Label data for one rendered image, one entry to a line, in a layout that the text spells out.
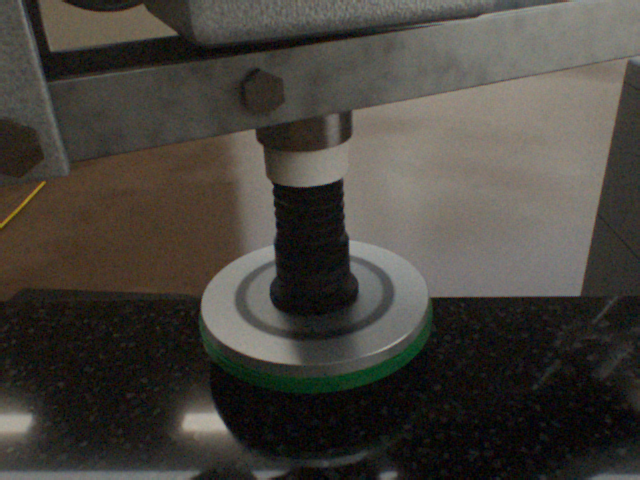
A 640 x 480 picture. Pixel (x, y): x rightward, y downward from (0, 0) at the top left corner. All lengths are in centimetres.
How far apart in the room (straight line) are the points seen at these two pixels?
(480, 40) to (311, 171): 16
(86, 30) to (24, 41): 528
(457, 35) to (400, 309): 23
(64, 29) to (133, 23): 61
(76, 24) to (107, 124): 528
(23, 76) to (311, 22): 16
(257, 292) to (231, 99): 22
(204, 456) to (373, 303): 19
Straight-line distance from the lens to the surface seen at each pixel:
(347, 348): 47
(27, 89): 35
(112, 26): 554
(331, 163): 46
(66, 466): 52
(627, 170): 164
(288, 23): 34
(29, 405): 58
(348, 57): 41
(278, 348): 48
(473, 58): 46
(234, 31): 33
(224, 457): 48
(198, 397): 53
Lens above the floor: 116
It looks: 28 degrees down
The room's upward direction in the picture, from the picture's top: 3 degrees counter-clockwise
